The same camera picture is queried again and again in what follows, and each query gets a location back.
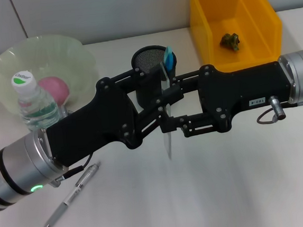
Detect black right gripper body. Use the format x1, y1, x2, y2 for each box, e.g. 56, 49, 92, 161
196, 58, 296, 135

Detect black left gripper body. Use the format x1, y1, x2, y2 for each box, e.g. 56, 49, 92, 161
42, 74, 143, 170

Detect clear plastic ruler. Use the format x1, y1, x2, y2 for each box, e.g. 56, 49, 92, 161
156, 61, 177, 161

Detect blue scissors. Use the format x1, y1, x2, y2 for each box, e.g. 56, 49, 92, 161
161, 45, 177, 72

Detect clear water bottle green label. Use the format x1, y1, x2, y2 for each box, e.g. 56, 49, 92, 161
10, 67, 65, 134

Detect silver ballpoint pen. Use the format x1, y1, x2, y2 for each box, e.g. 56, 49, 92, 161
33, 160, 108, 227

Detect black mesh pen holder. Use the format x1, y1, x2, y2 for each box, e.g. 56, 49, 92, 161
130, 43, 181, 107

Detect pale green wavy fruit plate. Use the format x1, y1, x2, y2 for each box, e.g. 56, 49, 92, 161
0, 30, 101, 119

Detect yellow plastic storage bin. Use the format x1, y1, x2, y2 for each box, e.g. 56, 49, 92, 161
188, 0, 287, 76

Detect right gripper cable with plug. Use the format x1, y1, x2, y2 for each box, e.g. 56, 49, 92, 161
255, 94, 287, 126

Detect gripper cable with plug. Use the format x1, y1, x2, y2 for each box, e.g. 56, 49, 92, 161
255, 94, 287, 126
43, 103, 96, 188

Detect left gripper cable with plug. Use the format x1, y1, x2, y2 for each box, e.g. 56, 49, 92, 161
43, 103, 96, 188

